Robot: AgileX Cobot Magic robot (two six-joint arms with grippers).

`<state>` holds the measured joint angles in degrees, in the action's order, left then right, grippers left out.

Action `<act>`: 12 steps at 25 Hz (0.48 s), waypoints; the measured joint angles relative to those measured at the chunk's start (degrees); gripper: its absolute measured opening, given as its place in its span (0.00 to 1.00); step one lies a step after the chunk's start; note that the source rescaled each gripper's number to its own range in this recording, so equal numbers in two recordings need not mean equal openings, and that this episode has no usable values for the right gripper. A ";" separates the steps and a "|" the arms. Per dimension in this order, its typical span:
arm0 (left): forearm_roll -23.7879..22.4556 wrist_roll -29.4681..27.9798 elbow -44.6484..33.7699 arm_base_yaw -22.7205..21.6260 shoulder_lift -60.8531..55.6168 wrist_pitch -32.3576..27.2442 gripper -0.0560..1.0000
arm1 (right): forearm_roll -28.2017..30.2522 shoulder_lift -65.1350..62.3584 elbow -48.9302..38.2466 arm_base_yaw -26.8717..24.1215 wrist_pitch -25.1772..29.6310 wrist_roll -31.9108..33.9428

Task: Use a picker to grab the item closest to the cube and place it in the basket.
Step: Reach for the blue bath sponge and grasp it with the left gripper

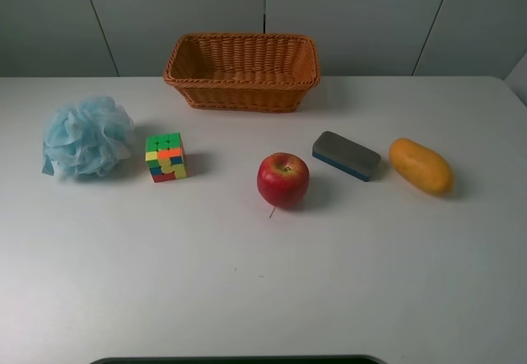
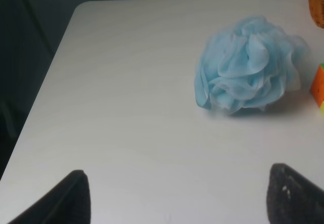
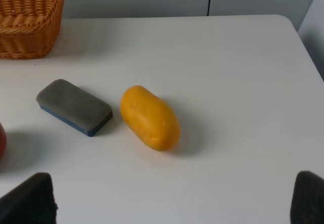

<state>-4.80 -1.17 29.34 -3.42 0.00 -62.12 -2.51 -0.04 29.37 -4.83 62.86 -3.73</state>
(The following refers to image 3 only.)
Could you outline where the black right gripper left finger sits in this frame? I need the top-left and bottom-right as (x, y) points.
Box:
(1, 172), (58, 224)

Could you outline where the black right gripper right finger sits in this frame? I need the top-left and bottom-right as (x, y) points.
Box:
(290, 171), (323, 223)

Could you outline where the orange wicker basket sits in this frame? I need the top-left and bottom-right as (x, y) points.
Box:
(1, 0), (65, 60)

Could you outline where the red apple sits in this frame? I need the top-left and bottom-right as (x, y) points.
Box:
(0, 124), (7, 159)

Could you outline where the grey blue board eraser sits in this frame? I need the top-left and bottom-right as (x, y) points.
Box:
(36, 79), (113, 137)

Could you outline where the yellow mango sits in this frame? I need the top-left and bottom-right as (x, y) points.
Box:
(120, 85), (180, 152)

